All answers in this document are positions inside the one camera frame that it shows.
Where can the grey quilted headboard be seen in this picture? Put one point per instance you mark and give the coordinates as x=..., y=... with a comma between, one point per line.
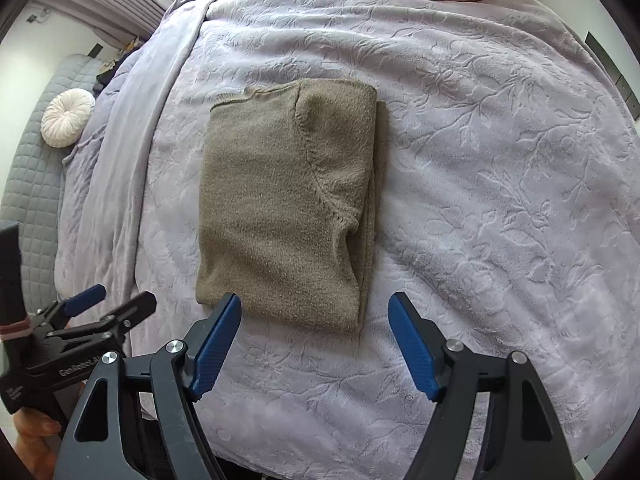
x=30, y=185

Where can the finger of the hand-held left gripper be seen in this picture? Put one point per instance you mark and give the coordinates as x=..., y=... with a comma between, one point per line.
x=135, y=307
x=85, y=300

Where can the person's left hand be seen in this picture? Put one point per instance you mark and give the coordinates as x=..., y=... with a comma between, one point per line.
x=37, y=432

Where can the lavender embossed blanket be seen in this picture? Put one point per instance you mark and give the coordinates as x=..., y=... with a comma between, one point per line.
x=475, y=185

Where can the white pleated curtain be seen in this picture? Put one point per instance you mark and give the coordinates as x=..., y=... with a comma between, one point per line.
x=120, y=5

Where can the brown knitted sweater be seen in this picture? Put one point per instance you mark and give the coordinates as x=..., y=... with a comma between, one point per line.
x=280, y=210

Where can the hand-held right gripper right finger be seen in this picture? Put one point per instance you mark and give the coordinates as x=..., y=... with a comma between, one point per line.
x=412, y=340

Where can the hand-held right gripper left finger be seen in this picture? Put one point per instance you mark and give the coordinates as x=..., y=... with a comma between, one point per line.
x=217, y=340

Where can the white round cushion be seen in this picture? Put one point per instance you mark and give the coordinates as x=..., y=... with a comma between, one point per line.
x=67, y=117

